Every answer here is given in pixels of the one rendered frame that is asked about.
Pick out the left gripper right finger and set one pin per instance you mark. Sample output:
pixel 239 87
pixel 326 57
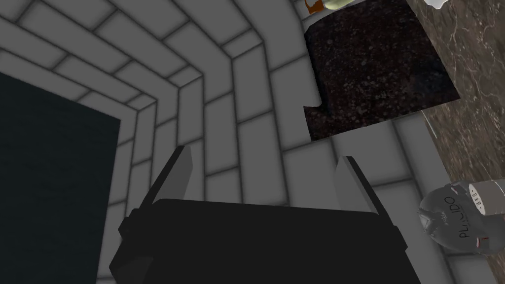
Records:
pixel 351 189

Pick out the white object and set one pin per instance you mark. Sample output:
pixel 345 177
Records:
pixel 436 2

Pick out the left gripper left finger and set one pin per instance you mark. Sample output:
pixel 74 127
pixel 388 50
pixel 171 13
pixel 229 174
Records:
pixel 173 179

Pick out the orange object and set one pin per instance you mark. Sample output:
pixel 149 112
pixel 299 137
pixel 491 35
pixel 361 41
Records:
pixel 313 6

